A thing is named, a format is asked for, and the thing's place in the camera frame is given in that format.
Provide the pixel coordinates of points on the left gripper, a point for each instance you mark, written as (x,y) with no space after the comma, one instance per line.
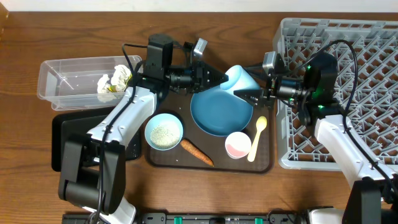
(198,75)

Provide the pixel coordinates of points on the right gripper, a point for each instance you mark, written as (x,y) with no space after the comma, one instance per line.
(272,89)

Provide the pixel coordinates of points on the light blue cup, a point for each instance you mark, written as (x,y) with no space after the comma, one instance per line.
(238,79)

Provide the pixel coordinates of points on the dark blue plate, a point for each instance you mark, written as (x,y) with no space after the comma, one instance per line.
(219,113)

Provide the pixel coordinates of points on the yellow plastic spoon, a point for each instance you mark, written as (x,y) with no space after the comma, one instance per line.
(261,125)

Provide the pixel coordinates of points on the pink and white cup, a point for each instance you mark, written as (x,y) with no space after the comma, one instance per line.
(237,145)

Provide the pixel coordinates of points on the light blue rice bowl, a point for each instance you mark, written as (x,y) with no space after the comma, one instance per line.
(163,131)

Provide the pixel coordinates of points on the white tissue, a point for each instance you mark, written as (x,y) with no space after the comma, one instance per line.
(122,70)

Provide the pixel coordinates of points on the yellow green snack wrapper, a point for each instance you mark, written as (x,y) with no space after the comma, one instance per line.
(118,83)

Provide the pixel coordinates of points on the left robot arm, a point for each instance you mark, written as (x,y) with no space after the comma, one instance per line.
(93,165)

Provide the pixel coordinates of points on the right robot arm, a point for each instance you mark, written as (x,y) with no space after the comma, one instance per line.
(373,197)

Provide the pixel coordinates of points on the grey dishwasher rack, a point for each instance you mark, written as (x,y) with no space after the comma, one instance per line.
(373,110)

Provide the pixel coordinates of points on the brown serving tray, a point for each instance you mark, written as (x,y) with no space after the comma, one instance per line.
(212,146)

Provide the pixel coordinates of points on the orange carrot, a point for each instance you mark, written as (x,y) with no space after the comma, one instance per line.
(188,146)

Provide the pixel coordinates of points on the white crumpled paper in bin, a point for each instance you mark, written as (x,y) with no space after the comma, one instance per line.
(105,90)

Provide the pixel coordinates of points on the clear plastic bin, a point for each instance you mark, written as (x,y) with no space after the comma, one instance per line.
(72,84)

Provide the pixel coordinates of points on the black bin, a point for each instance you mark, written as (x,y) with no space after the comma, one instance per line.
(67,124)

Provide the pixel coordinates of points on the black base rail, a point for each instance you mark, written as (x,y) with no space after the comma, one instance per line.
(278,217)

